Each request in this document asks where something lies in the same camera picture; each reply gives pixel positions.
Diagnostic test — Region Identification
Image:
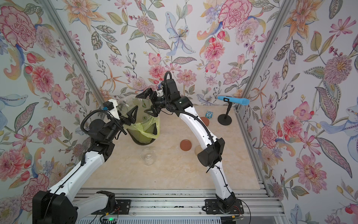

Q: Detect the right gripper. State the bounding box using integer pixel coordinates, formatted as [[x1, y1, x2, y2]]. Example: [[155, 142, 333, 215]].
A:
[[138, 90, 174, 118]]

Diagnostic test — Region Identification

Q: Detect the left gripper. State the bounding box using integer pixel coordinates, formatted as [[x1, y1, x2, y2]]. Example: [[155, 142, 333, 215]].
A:
[[105, 103, 137, 144]]

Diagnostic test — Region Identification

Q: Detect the clear jar with rice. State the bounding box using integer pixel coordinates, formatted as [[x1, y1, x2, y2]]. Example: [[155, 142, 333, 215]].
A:
[[140, 148, 156, 166]]

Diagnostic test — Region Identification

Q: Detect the terracotta jar lid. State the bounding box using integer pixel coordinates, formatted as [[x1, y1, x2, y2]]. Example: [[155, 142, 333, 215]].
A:
[[180, 139, 192, 151]]

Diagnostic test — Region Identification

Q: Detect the beige jar lid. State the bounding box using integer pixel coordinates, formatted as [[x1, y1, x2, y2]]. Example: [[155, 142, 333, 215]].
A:
[[194, 145, 203, 156]]

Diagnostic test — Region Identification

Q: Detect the jar with terracotta lid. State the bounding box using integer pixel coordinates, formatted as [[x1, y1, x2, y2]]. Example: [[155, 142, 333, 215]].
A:
[[117, 95, 140, 115], [200, 117, 210, 127]]

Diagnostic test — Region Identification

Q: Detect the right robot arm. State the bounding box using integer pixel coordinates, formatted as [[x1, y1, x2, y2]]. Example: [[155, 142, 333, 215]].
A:
[[136, 72, 244, 214]]

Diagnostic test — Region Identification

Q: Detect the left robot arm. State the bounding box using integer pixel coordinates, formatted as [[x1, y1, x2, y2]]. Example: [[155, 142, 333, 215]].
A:
[[32, 101, 138, 224]]

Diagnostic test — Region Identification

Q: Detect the yellow-green plastic bin liner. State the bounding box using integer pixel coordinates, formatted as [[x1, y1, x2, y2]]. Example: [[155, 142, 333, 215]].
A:
[[117, 96, 161, 140]]

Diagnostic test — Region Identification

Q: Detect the black mesh trash bin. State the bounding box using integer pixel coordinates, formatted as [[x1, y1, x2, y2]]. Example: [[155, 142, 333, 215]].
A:
[[118, 97, 160, 146]]

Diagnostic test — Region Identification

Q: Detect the small blue owl figure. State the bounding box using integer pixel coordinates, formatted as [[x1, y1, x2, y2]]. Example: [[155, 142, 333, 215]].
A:
[[205, 111, 213, 119]]

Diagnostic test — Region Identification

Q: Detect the blue microphone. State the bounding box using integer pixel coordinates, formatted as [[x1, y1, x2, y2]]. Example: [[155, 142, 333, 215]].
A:
[[217, 96, 250, 105]]

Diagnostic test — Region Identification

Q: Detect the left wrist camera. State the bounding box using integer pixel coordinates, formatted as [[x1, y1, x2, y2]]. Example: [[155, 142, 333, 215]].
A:
[[103, 99, 120, 119]]

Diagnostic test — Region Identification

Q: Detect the left aluminium corner post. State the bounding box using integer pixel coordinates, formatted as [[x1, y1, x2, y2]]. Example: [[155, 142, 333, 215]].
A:
[[39, 0, 104, 107]]

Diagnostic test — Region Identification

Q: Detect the aluminium corner post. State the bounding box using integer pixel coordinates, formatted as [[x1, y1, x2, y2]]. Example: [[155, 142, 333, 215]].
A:
[[39, 0, 104, 107], [237, 0, 294, 108]]

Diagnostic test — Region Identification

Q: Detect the right aluminium corner post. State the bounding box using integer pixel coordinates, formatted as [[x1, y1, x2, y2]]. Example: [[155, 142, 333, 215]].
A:
[[237, 0, 294, 108]]

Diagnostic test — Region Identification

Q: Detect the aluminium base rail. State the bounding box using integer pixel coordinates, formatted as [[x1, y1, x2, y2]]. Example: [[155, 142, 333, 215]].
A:
[[44, 189, 286, 224]]

